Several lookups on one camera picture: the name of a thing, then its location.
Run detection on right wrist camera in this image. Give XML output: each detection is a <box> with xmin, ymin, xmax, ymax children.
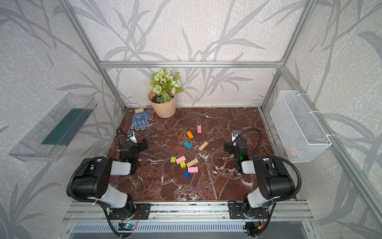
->
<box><xmin>231</xmin><ymin>130</ymin><xmax>240</xmax><ymax>142</ymax></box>

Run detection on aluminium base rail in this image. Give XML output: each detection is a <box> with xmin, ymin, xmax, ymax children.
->
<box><xmin>62</xmin><ymin>200</ymin><xmax>314</xmax><ymax>223</ymax></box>

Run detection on long pink wood block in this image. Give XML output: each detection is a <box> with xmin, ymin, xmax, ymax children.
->
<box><xmin>176</xmin><ymin>156</ymin><xmax>186</xmax><ymax>164</ymax></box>

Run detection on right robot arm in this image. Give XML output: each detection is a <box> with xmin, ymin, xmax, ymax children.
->
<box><xmin>224</xmin><ymin>139</ymin><xmax>302</xmax><ymax>220</ymax></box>

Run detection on left circuit board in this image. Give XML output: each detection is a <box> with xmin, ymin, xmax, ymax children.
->
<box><xmin>118</xmin><ymin>222</ymin><xmax>137</xmax><ymax>231</ymax></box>

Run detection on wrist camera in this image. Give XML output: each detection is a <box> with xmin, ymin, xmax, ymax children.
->
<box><xmin>231</xmin><ymin>130</ymin><xmax>240</xmax><ymax>142</ymax></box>
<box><xmin>126</xmin><ymin>130</ymin><xmax>137</xmax><ymax>143</ymax></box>

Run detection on orange wood block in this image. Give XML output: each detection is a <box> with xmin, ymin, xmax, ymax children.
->
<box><xmin>186</xmin><ymin>131</ymin><xmax>194</xmax><ymax>139</ymax></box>

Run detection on teal triangular wood block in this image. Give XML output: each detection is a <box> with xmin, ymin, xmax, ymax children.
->
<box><xmin>184</xmin><ymin>141</ymin><xmax>193</xmax><ymax>149</ymax></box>

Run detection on pink object in basket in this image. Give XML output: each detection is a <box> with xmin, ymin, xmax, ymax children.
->
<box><xmin>287</xmin><ymin>146</ymin><xmax>302</xmax><ymax>158</ymax></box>

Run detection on white wire mesh basket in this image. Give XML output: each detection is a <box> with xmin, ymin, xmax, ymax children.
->
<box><xmin>270</xmin><ymin>91</ymin><xmax>332</xmax><ymax>163</ymax></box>

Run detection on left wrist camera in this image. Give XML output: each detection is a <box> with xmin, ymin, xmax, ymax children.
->
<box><xmin>126</xmin><ymin>130</ymin><xmax>137</xmax><ymax>143</ymax></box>

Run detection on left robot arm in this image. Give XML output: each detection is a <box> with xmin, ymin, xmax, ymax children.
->
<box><xmin>67</xmin><ymin>139</ymin><xmax>151</xmax><ymax>221</ymax></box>

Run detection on blue work glove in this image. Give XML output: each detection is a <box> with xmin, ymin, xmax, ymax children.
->
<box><xmin>131</xmin><ymin>108</ymin><xmax>152</xmax><ymax>130</ymax></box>

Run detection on beige flower pot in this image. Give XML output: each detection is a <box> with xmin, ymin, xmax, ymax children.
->
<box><xmin>148</xmin><ymin>90</ymin><xmax>178</xmax><ymax>119</ymax></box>

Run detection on clear plastic wall shelf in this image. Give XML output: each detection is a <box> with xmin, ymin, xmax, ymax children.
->
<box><xmin>9</xmin><ymin>93</ymin><xmax>97</xmax><ymax>162</ymax></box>

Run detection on natural wood block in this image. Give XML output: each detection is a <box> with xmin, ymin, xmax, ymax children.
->
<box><xmin>186</xmin><ymin>159</ymin><xmax>199</xmax><ymax>167</ymax></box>
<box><xmin>199</xmin><ymin>141</ymin><xmax>209</xmax><ymax>151</ymax></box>

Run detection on green white artificial flowers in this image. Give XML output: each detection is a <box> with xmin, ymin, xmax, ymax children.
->
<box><xmin>150</xmin><ymin>68</ymin><xmax>184</xmax><ymax>104</ymax></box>

